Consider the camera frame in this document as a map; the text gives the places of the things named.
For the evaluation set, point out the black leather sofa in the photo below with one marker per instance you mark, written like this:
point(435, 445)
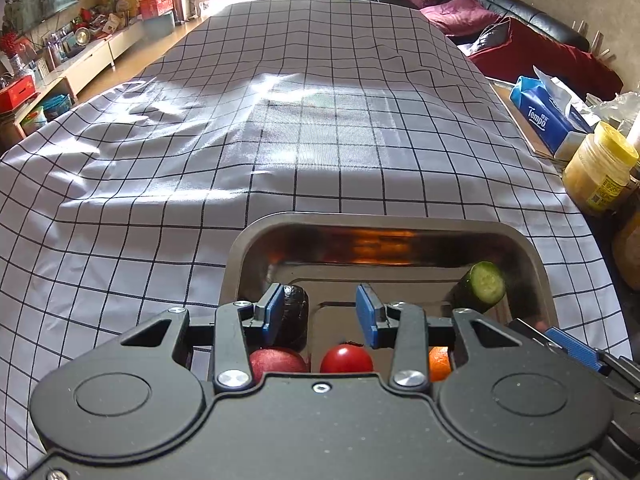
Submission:
point(525, 10)

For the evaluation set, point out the red apple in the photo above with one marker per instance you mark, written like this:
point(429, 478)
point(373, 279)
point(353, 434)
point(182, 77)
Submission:
point(277, 362)

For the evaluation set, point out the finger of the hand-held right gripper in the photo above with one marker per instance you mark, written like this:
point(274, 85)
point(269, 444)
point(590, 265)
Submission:
point(572, 347)

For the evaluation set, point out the white television cabinet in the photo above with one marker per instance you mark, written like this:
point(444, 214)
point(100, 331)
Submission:
point(90, 65)

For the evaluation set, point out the checkered tablecloth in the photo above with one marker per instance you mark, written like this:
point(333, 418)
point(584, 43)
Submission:
point(300, 135)

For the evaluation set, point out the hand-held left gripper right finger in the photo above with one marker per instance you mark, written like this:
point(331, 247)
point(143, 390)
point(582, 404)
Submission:
point(367, 315)

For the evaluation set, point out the yellow-lid jar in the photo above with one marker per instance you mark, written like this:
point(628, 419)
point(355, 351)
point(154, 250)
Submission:
point(595, 175)

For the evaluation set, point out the cucumber piece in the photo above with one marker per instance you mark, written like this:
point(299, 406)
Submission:
point(482, 282)

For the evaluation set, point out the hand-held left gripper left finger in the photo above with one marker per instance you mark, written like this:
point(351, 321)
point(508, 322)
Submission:
point(272, 312)

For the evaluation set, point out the wide magenta cushion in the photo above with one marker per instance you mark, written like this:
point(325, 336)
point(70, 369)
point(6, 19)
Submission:
point(460, 15)

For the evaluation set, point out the flat red box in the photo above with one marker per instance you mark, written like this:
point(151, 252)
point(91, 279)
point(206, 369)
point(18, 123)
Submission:
point(17, 94)

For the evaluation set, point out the clear plastic bag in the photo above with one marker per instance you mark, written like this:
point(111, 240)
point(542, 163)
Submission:
point(612, 107)

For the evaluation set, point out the metal tray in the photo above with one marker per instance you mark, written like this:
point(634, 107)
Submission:
point(400, 270)

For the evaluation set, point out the large orange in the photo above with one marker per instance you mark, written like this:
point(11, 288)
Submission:
point(439, 364)

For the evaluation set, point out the red gift box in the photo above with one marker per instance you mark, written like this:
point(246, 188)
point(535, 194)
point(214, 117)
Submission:
point(156, 4)

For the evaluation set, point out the red tomato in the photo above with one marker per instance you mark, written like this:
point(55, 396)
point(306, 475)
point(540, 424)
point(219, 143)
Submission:
point(347, 360)

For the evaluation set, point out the dark avocado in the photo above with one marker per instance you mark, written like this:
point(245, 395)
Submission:
point(295, 317)

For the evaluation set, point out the wooden tray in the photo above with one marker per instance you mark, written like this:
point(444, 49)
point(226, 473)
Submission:
point(520, 132)

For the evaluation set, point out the teal basket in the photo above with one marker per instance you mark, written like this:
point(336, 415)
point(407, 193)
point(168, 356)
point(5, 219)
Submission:
point(56, 107)

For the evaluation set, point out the blue tissue pack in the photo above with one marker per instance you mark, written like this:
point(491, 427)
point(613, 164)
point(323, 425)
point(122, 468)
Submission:
point(540, 115)

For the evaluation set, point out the large red cushion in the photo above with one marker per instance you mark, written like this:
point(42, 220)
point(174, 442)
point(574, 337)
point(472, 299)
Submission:
point(545, 60)

